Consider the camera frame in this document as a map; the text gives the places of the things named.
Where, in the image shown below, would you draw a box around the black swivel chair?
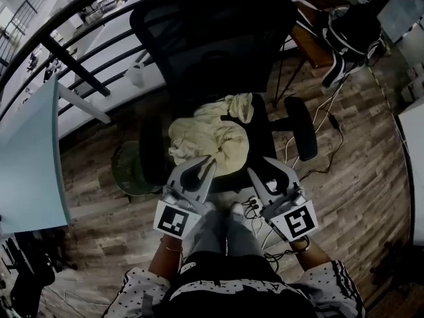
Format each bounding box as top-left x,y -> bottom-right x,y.
0,233 -> 79,311

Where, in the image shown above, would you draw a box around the white plastic jug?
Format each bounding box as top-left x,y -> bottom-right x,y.
125,63 -> 146,88

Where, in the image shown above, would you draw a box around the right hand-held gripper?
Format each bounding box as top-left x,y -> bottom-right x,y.
247,156 -> 319,243

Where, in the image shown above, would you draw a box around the cream clothes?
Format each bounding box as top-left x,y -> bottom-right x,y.
168,92 -> 255,180

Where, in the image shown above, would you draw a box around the person's left forearm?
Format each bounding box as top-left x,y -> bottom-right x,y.
148,237 -> 185,278

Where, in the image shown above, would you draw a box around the black white backpack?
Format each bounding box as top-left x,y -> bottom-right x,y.
321,5 -> 387,89

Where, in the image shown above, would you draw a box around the white table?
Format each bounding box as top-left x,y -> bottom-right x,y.
396,101 -> 424,248

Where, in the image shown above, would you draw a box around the person's left leg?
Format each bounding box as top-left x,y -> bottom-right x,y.
190,207 -> 228,258

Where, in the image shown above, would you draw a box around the black mesh office chair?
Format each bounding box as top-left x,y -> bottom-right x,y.
129,0 -> 319,195

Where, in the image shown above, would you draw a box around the green mesh waste bin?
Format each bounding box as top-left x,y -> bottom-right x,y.
111,140 -> 163,197

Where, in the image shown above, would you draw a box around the white power strip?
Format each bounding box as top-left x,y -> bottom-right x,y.
243,195 -> 263,212

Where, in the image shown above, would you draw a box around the person's right leg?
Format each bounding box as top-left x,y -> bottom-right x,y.
227,210 -> 266,258

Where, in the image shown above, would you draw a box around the black cable with adapter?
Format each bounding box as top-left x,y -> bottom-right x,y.
299,87 -> 345,180

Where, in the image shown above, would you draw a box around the black metal railing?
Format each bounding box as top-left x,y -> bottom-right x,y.
0,0 -> 375,112

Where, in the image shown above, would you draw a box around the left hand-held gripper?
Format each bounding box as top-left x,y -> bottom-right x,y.
152,154 -> 217,241

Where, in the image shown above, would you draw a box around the pale blue glass table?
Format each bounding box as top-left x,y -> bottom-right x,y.
0,74 -> 112,235

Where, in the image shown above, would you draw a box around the right hand-held gripper cable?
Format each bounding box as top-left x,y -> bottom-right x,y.
264,237 -> 311,264

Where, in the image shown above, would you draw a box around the white floor cable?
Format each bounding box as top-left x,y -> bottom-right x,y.
284,74 -> 347,170

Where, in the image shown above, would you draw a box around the person's leg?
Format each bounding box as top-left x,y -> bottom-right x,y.
227,210 -> 266,258
190,207 -> 228,258

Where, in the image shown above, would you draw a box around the person's right forearm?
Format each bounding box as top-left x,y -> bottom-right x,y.
290,238 -> 332,271

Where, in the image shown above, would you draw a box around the person's black white starred shirt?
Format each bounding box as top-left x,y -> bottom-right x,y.
102,260 -> 365,318

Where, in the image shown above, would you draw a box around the black chair base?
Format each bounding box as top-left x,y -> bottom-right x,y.
369,240 -> 424,294

